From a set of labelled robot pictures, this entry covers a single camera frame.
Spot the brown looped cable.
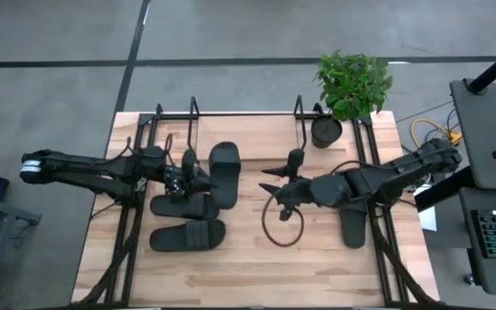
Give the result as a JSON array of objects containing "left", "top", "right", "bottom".
[{"left": 260, "top": 188, "right": 306, "bottom": 249}]

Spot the black rubber slide sandal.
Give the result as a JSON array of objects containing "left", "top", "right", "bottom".
[
  {"left": 148, "top": 218, "right": 227, "bottom": 253},
  {"left": 208, "top": 141, "right": 242, "bottom": 211},
  {"left": 338, "top": 201, "right": 369, "bottom": 250},
  {"left": 149, "top": 193, "right": 221, "bottom": 221}
]

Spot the black metal rig frame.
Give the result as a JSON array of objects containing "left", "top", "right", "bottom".
[{"left": 70, "top": 102, "right": 448, "bottom": 309}]

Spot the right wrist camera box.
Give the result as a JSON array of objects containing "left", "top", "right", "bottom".
[{"left": 288, "top": 147, "right": 306, "bottom": 178}]

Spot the wooden shelf black metal frame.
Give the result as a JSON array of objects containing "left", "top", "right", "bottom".
[{"left": 186, "top": 95, "right": 308, "bottom": 165}]

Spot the thick black pole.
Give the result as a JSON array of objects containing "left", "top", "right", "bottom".
[{"left": 466, "top": 39, "right": 496, "bottom": 95}]

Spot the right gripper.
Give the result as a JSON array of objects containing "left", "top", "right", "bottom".
[{"left": 257, "top": 165, "right": 316, "bottom": 221}]

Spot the grey desk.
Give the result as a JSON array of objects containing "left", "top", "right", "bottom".
[{"left": 449, "top": 78, "right": 496, "bottom": 193}]

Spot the yellow cable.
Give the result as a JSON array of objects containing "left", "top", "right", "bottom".
[{"left": 410, "top": 118, "right": 463, "bottom": 150}]

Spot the green plant in black pot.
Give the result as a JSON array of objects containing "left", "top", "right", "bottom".
[{"left": 310, "top": 50, "right": 394, "bottom": 150}]

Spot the white paper sheet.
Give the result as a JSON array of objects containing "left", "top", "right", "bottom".
[{"left": 417, "top": 205, "right": 438, "bottom": 233}]

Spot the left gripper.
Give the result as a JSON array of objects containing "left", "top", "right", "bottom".
[{"left": 164, "top": 162, "right": 218, "bottom": 202}]

